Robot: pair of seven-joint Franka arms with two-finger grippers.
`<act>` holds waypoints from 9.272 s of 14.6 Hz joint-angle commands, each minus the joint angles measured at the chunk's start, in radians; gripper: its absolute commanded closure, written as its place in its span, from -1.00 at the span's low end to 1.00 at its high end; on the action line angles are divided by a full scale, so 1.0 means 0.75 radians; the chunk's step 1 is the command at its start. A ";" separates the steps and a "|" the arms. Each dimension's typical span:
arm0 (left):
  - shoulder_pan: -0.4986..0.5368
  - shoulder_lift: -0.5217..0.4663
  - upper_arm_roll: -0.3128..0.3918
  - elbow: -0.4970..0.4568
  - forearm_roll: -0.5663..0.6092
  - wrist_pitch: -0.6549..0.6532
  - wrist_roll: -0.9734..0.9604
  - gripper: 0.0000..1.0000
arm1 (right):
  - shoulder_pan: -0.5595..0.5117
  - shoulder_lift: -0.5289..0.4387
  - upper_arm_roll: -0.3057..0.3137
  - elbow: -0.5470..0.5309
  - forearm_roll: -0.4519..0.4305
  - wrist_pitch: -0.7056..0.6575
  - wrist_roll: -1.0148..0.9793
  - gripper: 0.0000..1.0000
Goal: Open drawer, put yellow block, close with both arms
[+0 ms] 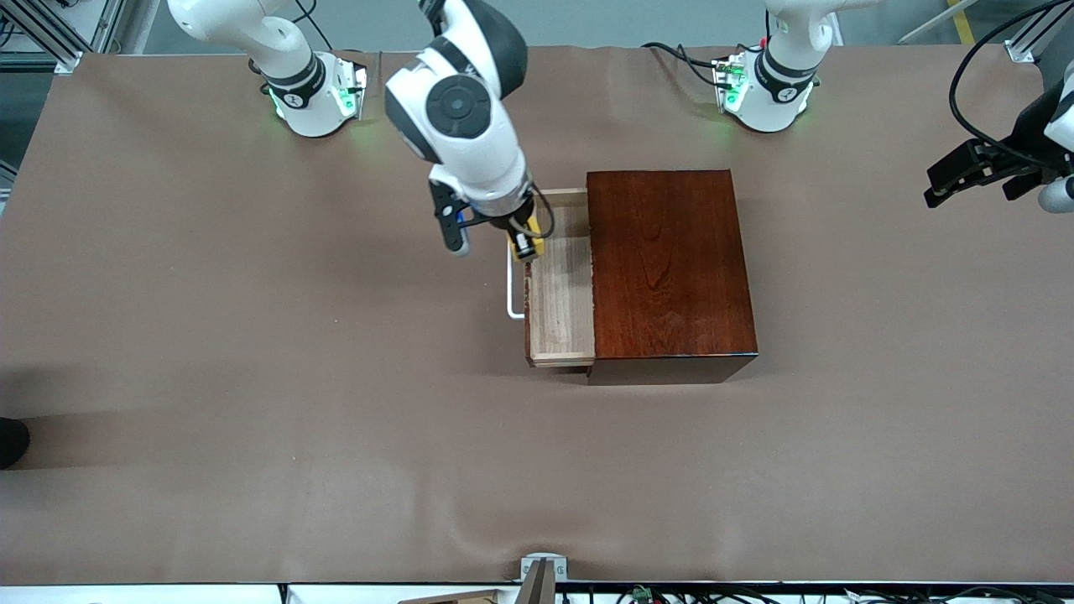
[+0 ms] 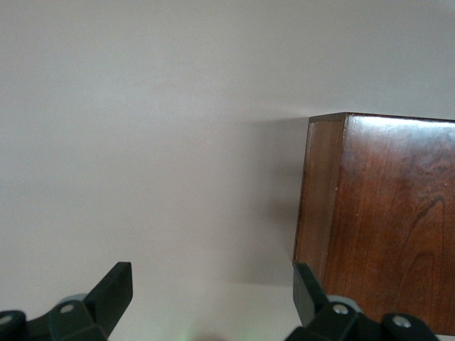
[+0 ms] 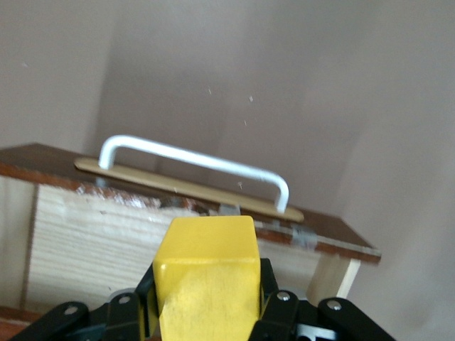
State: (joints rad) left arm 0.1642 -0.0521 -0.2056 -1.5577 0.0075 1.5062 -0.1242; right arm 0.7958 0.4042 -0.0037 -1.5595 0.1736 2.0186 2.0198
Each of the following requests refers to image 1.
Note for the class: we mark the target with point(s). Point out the light wooden board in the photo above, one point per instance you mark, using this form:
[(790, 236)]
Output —
[(457, 598)]

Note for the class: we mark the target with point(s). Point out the yellow wooden block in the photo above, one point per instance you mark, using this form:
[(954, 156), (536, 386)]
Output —
[(539, 247)]

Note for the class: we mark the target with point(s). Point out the dark wooden drawer cabinet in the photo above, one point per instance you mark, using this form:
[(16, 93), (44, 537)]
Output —
[(671, 268)]

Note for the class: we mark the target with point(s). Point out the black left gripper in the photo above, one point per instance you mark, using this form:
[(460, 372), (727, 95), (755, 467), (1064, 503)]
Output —
[(1029, 127)]

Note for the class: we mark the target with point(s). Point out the black round object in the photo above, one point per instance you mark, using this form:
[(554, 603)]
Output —
[(12, 443)]

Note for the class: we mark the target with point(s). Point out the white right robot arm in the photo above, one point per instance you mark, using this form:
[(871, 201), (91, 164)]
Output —
[(457, 109)]

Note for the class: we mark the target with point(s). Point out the metal clamp bracket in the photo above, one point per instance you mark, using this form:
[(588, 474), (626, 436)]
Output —
[(544, 570)]

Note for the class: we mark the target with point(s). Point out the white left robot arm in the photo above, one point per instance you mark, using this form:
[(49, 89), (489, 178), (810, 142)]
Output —
[(768, 101)]

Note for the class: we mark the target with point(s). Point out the aluminium frame profile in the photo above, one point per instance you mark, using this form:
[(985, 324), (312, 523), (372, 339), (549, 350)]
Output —
[(50, 38), (1019, 50)]

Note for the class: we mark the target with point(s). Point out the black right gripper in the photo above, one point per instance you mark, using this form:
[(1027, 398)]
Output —
[(510, 222)]

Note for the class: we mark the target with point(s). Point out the brown table cover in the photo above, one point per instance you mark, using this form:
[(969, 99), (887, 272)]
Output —
[(336, 461)]

